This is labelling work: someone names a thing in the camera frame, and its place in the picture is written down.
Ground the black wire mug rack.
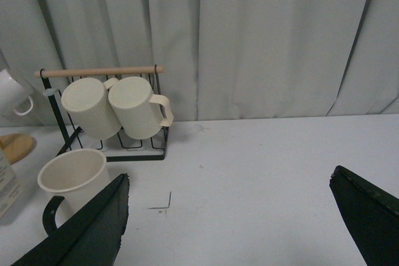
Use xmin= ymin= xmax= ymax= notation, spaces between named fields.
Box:
xmin=34 ymin=65 xmax=174 ymax=162

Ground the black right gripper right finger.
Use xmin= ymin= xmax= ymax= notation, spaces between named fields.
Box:
xmin=329 ymin=166 xmax=398 ymax=265

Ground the cream ribbed mug left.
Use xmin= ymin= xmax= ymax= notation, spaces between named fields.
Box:
xmin=61 ymin=78 xmax=122 ymax=140

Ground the wooden mug tree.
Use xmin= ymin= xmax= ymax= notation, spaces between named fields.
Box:
xmin=1 ymin=133 xmax=34 ymax=164

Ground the grey curtain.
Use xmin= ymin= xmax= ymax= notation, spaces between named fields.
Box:
xmin=1 ymin=0 xmax=398 ymax=126

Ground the white glossy mug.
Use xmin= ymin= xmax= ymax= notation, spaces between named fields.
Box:
xmin=1 ymin=69 xmax=34 ymax=116

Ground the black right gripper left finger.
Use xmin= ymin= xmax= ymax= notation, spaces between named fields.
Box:
xmin=13 ymin=174 xmax=129 ymax=265

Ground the cream smiley mug black handle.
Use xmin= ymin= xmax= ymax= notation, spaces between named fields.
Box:
xmin=37 ymin=149 xmax=111 ymax=235

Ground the blue white milk carton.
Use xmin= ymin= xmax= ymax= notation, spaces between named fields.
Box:
xmin=1 ymin=150 xmax=24 ymax=219

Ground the cream ribbed mug right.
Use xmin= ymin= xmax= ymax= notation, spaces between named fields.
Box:
xmin=105 ymin=77 xmax=174 ymax=140

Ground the cream ribbed mug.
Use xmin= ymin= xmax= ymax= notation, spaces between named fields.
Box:
xmin=61 ymin=78 xmax=122 ymax=140
xmin=105 ymin=77 xmax=174 ymax=140

